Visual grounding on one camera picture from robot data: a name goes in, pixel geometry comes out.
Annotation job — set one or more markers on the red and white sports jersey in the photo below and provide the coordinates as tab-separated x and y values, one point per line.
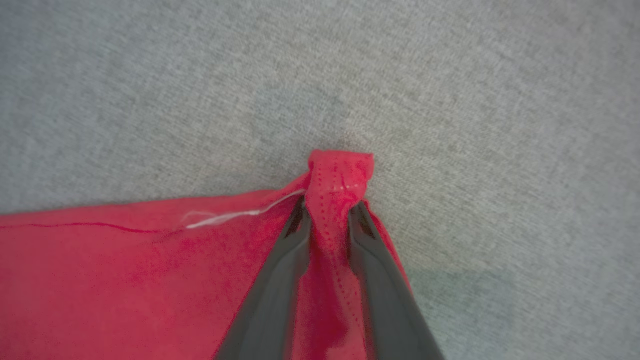
125	280

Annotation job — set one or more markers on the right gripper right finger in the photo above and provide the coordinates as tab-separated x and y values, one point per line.
390	310

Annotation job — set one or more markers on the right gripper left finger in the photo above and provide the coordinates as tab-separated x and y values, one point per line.
270	310

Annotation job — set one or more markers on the grey fabric sofa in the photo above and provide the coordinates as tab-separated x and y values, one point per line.
320	75

